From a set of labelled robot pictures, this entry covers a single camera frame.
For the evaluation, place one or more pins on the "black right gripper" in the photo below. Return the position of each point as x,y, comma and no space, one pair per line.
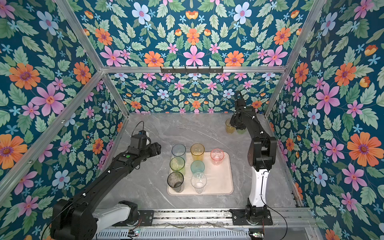
233,123

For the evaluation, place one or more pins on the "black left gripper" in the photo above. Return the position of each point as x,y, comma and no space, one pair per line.
155,148

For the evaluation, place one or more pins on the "amber short plastic cup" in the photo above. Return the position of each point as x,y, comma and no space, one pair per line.
229,128

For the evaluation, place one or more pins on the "blue tall plastic tumbler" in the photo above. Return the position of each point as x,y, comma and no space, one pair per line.
179,150

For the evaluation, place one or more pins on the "green tall plastic tumbler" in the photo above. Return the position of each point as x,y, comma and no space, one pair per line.
177,164

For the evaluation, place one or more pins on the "grey smoked plastic tumbler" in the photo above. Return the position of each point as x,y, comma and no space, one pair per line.
175,181

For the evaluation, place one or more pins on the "pink short plastic cup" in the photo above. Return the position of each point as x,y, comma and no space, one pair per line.
217,156

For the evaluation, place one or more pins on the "yellow tall plastic tumbler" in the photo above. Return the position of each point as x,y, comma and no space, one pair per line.
197,151

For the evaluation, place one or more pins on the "teal textured plastic cup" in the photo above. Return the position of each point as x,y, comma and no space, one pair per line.
197,167

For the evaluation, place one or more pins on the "clear short plastic cup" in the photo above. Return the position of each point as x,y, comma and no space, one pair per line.
199,181

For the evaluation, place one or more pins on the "light green short plastic cup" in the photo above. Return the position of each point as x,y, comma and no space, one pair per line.
241,131

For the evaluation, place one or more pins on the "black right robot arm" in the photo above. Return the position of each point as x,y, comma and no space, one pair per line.
261,157

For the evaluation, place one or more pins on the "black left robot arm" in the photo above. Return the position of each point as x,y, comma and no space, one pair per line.
78,217

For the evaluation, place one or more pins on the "beige plastic tray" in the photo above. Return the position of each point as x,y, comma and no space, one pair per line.
220,181

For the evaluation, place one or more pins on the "aluminium top frame bar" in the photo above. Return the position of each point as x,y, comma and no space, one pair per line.
143,70

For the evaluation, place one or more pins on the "aluminium frame bar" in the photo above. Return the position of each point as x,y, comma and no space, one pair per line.
143,70
12,178

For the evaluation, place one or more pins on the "black hook rail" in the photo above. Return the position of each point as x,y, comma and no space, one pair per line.
190,70

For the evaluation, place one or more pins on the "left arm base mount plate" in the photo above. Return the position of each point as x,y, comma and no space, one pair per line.
140,218

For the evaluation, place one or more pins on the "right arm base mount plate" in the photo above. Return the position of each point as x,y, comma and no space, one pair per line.
251,217

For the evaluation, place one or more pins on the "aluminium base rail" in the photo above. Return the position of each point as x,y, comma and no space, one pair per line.
217,224

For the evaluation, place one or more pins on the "aluminium frame corner post right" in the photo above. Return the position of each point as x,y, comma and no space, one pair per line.
309,23

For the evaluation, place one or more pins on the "aluminium frame corner post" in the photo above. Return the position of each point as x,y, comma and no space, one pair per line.
90,57
309,23

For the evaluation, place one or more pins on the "aluminium left frame bar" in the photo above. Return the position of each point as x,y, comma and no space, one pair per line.
12,178

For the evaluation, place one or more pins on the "aluminium frame corner post left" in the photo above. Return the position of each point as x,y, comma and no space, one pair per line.
90,57

